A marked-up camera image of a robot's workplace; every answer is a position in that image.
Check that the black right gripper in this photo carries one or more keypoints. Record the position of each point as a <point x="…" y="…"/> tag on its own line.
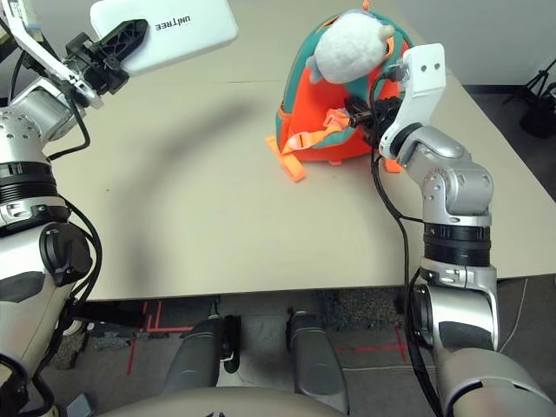
<point x="378" y="115"/>

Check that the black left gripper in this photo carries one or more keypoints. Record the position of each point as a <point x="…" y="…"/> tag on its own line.
<point x="97" y="65"/>

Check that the orange and teal backpack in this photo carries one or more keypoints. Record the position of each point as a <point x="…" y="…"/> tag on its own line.
<point x="313" y="117"/>

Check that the white Unitree pencil case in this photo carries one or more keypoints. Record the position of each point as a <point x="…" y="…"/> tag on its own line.
<point x="187" y="39"/>

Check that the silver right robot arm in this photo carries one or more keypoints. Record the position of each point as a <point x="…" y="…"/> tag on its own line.
<point x="452" y="182"/>

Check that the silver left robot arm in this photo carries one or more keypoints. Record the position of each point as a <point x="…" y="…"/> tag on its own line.
<point x="26" y="126"/>

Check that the grey white plush toy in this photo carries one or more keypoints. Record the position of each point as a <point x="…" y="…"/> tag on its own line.
<point x="347" y="52"/>

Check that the black bag on floor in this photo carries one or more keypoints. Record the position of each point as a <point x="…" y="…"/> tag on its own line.
<point x="538" y="117"/>

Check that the black tripod stand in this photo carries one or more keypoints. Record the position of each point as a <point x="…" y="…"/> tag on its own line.
<point x="538" y="78"/>

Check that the grey right robot leg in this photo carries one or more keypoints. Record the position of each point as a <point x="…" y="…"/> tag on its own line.
<point x="317" y="365"/>

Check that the grey robot leg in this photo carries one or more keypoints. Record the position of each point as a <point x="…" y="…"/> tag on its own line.
<point x="317" y="365"/>
<point x="191" y="360"/>

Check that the grey left robot leg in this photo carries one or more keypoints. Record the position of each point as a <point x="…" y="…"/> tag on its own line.
<point x="191" y="360"/>

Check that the small grey foam scrap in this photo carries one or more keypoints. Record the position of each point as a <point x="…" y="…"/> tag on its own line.
<point x="113" y="341"/>

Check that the beige robot torso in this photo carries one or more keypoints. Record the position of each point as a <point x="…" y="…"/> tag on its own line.
<point x="217" y="404"/>

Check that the grey blue floor block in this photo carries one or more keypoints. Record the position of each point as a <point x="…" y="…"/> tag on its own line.
<point x="79" y="406"/>

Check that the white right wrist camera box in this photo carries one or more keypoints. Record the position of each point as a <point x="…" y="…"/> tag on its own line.
<point x="423" y="82"/>

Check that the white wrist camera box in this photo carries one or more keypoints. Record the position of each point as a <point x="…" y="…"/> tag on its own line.
<point x="32" y="43"/>
<point x="423" y="82"/>

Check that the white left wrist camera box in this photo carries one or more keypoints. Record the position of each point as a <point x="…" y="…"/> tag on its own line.
<point x="32" y="43"/>

